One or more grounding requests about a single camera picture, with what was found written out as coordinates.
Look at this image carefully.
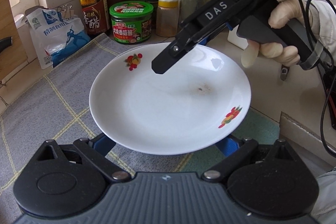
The black cable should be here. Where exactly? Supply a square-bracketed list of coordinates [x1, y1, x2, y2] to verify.
[293, 0, 336, 156]

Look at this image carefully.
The grey teal checked dish towel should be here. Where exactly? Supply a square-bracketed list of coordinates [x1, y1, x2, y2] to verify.
[0, 32, 280, 203]

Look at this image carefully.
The person's white jacket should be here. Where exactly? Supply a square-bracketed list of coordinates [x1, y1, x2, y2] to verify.
[312, 166, 336, 224]

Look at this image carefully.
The white plate fruit print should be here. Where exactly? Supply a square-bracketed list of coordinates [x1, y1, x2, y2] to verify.
[112, 46, 142, 63]
[89, 42, 252, 156]

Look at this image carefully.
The person's right hand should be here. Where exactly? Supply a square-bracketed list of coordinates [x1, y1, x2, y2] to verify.
[241, 0, 315, 67]

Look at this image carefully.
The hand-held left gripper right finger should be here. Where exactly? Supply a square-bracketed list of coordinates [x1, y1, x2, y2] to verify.
[203, 135, 302, 181]

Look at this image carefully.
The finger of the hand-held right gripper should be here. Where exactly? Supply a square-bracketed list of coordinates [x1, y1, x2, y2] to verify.
[152, 35, 210, 75]

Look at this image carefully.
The black handled kitchen knife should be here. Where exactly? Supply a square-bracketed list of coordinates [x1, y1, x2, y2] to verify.
[0, 36, 13, 53]

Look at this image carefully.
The yellow lidded spice jar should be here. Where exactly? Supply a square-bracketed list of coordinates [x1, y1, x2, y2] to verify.
[156, 0, 179, 38]

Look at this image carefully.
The black phone red case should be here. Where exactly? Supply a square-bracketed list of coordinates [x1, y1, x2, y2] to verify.
[322, 73, 336, 132]

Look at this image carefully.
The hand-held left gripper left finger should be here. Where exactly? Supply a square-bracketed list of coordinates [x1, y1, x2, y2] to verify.
[29, 134, 130, 183]

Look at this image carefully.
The green lidded sauce jar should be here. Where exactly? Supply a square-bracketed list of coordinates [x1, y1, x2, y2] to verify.
[109, 1, 154, 45]

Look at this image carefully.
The white blue salt bag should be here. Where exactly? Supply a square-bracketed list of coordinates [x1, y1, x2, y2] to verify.
[25, 7, 91, 70]

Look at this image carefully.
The white plastic box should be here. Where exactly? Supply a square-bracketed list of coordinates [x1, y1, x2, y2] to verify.
[227, 27, 248, 51]

